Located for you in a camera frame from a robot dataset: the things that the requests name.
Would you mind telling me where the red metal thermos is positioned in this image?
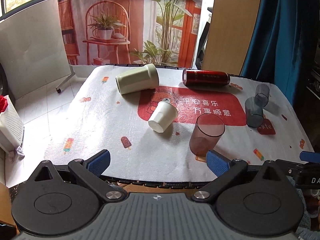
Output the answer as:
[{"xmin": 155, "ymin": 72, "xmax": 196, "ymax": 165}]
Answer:
[{"xmin": 182, "ymin": 69, "xmax": 231, "ymax": 87}]

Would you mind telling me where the red cloth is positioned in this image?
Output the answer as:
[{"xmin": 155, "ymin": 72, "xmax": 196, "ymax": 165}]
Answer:
[{"xmin": 0, "ymin": 95, "xmax": 8, "ymax": 113}]

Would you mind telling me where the white printed table cloth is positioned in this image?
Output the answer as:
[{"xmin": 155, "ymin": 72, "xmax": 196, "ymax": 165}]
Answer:
[{"xmin": 44, "ymin": 66, "xmax": 313, "ymax": 182}]

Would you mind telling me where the white board on wheels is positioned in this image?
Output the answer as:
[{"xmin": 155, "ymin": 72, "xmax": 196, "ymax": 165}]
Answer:
[{"xmin": 1, "ymin": 0, "xmax": 70, "ymax": 98}]

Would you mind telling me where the printed wall tapestry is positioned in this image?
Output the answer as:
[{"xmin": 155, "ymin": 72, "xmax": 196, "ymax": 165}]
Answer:
[{"xmin": 57, "ymin": 0, "xmax": 202, "ymax": 68}]

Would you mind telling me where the pink translucent cup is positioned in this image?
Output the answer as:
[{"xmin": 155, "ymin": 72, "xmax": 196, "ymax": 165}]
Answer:
[{"xmin": 189, "ymin": 113, "xmax": 226, "ymax": 156}]

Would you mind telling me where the wooden panel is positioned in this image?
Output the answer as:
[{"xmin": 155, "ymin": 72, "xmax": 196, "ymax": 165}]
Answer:
[{"xmin": 202, "ymin": 0, "xmax": 260, "ymax": 75}]

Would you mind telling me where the blue-grey translucent cup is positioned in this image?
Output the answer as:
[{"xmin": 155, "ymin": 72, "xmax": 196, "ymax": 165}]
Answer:
[{"xmin": 245, "ymin": 97, "xmax": 264, "ymax": 128}]

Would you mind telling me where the pale green cup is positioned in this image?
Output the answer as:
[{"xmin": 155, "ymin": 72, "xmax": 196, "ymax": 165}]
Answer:
[{"xmin": 116, "ymin": 63, "xmax": 159, "ymax": 95}]

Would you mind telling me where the white ribbed cup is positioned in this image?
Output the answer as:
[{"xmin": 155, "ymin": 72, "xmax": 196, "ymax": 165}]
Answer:
[{"xmin": 148, "ymin": 98, "xmax": 178, "ymax": 133}]

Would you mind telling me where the blue curtain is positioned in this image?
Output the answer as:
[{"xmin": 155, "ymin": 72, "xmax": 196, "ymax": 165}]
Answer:
[{"xmin": 241, "ymin": 0, "xmax": 319, "ymax": 106}]

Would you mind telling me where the washing machine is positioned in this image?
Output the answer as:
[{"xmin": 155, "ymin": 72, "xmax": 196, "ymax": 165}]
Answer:
[{"xmin": 0, "ymin": 64, "xmax": 9, "ymax": 96}]

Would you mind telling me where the white perforated basket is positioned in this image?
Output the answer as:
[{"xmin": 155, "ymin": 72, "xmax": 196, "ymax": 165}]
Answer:
[{"xmin": 1, "ymin": 95, "xmax": 24, "ymax": 153}]

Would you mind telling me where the purple-grey translucent cup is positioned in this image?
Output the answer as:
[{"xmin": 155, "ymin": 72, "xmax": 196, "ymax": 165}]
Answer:
[{"xmin": 254, "ymin": 83, "xmax": 270, "ymax": 108}]

